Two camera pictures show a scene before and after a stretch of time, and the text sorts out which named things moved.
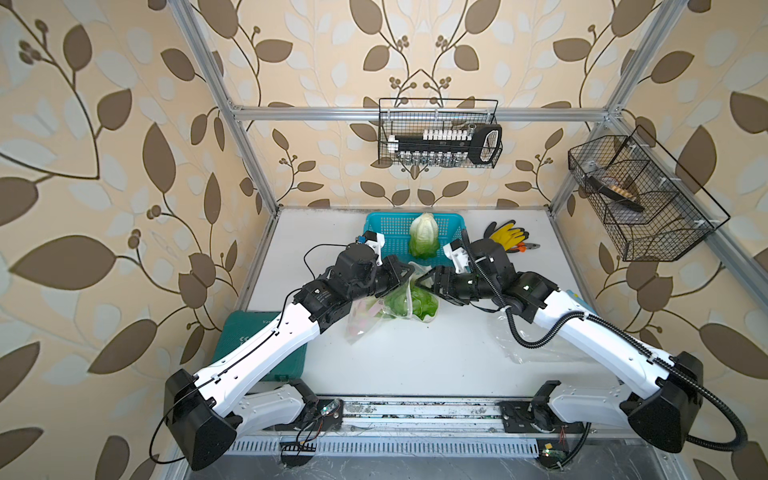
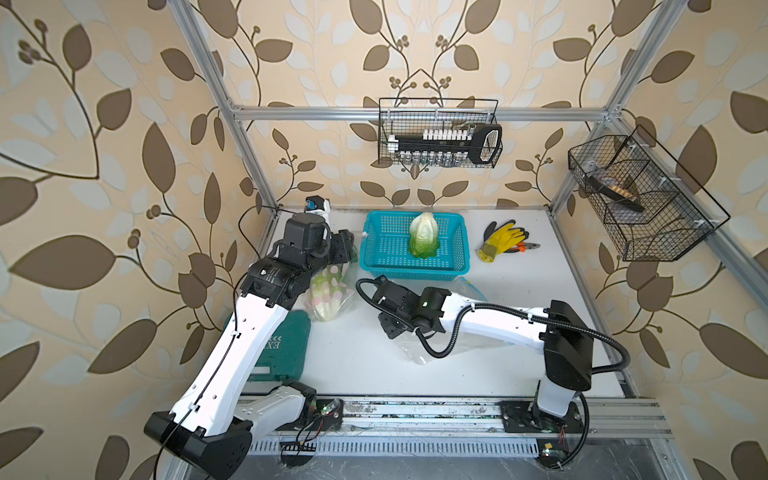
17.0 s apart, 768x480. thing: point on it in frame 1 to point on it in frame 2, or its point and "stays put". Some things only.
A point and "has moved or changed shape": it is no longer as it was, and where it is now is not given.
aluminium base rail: (399, 429) stays put
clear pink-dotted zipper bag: (409, 300) has moved or changed shape
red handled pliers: (527, 245) stays put
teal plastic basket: (394, 228) stays put
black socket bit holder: (479, 143) stays put
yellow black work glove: (508, 235) stays put
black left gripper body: (386, 278) to (339, 250)
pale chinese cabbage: (424, 240) stays put
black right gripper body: (459, 287) to (394, 324)
